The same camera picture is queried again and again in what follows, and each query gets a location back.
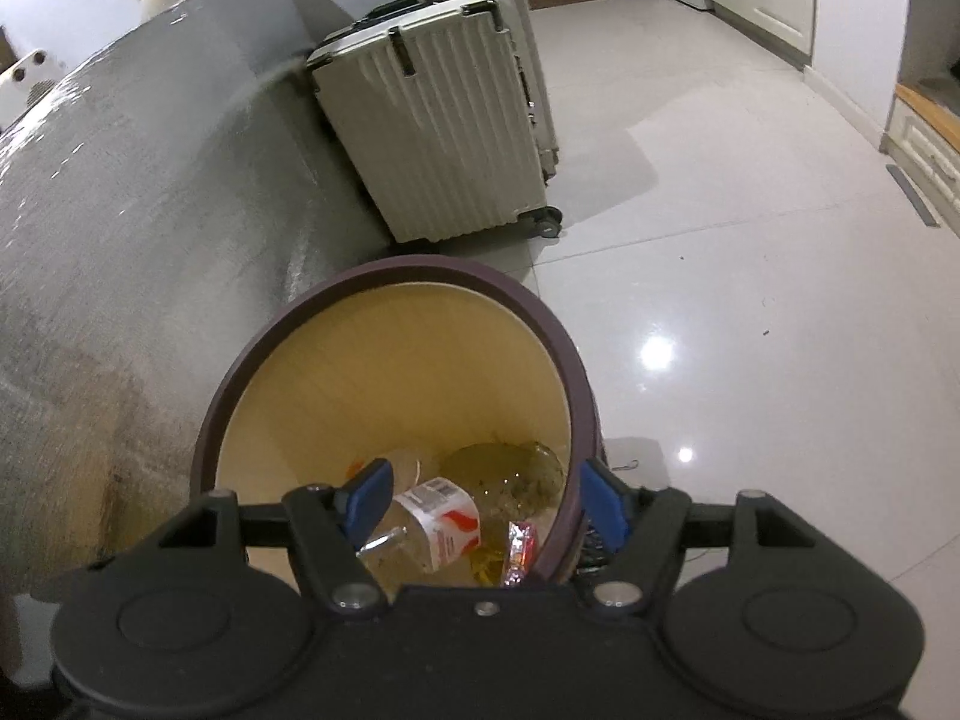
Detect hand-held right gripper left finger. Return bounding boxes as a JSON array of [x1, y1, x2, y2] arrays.
[[112, 457, 395, 612]]

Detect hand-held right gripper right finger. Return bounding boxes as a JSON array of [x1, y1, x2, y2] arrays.
[[577, 457, 841, 612]]

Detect clear plastic bottle white cap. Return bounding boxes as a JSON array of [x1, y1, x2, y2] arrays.
[[352, 450, 482, 575]]

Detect clear plastic container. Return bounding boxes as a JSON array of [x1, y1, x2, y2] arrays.
[[439, 439, 567, 522]]

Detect small red packet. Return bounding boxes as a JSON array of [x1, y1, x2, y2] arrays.
[[501, 521, 539, 587]]

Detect yellow trash bin brown rim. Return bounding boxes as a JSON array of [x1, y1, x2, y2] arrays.
[[189, 255, 605, 601]]

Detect white ribbed suitcase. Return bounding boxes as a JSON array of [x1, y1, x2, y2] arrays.
[[306, 0, 563, 245]]

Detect white drawer bench wooden top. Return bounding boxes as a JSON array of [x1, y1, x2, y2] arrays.
[[881, 82, 960, 226]]

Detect white fan heater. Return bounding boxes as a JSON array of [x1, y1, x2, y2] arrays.
[[0, 51, 57, 128]]

